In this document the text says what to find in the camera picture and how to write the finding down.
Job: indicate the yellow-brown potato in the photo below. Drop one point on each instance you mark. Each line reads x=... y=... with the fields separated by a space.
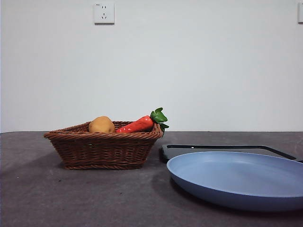
x=101 y=124

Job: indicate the blue round plate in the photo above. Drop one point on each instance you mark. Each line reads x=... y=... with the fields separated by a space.
x=236 y=179

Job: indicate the orange carrot with green leaves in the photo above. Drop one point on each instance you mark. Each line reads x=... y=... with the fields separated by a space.
x=139 y=125

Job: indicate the brown wicker basket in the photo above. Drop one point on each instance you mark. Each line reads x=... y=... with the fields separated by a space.
x=101 y=151

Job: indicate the white wall plate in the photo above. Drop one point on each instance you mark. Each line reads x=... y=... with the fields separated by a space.
x=300 y=13

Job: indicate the white wall socket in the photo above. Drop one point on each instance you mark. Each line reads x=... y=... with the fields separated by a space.
x=104 y=13

